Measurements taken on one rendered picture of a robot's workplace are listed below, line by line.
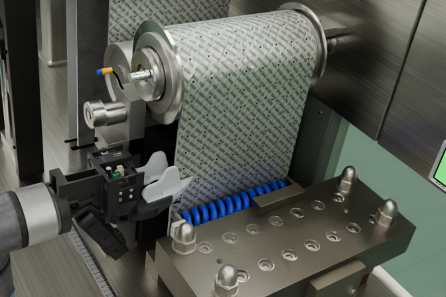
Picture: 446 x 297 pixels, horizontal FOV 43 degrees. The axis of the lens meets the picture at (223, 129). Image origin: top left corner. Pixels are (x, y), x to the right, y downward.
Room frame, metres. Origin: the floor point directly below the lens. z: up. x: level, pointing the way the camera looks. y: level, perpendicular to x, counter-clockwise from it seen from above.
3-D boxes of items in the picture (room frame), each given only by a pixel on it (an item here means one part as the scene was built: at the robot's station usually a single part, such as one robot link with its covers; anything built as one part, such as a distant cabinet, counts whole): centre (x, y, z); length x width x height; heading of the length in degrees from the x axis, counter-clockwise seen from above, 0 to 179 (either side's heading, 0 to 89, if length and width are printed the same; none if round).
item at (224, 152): (0.74, -0.03, 1.11); 0.23 x 0.01 x 0.18; 128
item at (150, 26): (0.71, 0.10, 1.25); 0.15 x 0.01 x 0.15; 38
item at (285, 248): (0.67, -0.13, 1.00); 0.40 x 0.16 x 0.06; 128
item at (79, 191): (0.59, 0.16, 1.12); 0.12 x 0.08 x 0.09; 128
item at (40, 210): (0.54, 0.22, 1.11); 0.08 x 0.05 x 0.08; 38
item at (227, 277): (0.53, -0.04, 1.05); 0.04 x 0.04 x 0.04
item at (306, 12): (0.86, -0.10, 1.25); 0.15 x 0.01 x 0.15; 38
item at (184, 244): (0.60, 0.03, 1.05); 0.04 x 0.04 x 0.04
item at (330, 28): (0.89, -0.13, 1.28); 0.06 x 0.05 x 0.02; 128
